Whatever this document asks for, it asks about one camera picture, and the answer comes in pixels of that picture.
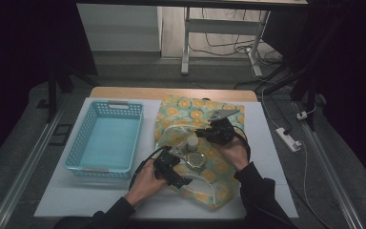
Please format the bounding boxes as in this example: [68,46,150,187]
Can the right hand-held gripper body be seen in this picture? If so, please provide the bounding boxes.
[203,109,241,145]

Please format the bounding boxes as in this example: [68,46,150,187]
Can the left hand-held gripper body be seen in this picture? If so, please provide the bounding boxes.
[152,145,187,189]

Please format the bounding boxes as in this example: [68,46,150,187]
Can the small white jar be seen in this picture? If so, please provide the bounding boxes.
[187,135,200,153]

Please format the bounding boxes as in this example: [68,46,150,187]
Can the orange fruit print bag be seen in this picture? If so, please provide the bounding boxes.
[153,93,246,210]

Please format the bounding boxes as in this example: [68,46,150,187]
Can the round metal tin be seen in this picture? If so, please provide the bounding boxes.
[185,151,208,170]

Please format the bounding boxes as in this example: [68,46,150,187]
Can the light blue plastic basket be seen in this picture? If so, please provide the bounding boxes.
[64,99,145,179]

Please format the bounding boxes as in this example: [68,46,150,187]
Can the person's right hand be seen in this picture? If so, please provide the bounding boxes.
[215,135,252,173]

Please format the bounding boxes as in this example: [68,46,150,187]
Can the person's left hand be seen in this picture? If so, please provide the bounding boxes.
[124,157,168,208]

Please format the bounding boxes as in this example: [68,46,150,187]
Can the white power strip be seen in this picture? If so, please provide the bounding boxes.
[274,127,303,154]

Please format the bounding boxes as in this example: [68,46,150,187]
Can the black metal stand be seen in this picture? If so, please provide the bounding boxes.
[289,71,319,132]
[45,65,60,124]

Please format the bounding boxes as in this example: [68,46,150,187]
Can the black floor plate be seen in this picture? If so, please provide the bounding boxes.
[49,123,74,147]

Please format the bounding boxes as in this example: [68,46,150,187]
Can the white cabinet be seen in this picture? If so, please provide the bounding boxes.
[75,3,164,52]

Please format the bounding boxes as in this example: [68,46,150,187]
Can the dark curtain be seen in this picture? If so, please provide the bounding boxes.
[261,0,366,197]
[0,0,98,175]

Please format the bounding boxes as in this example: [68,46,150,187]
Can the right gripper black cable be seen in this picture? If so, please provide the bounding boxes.
[233,125,253,161]

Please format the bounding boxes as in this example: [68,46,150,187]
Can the black power cable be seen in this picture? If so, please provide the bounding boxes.
[234,61,294,135]

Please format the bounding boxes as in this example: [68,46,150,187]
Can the tangled floor cables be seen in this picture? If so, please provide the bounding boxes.
[188,8,284,60]

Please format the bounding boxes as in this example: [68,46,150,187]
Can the white power strip cable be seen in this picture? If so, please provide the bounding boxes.
[298,141,330,229]

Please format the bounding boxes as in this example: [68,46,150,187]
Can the white frame desk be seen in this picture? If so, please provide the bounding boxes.
[75,0,309,77]

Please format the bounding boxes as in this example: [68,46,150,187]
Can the metal floor rail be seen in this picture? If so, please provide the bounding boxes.
[0,94,71,229]
[291,100,366,229]

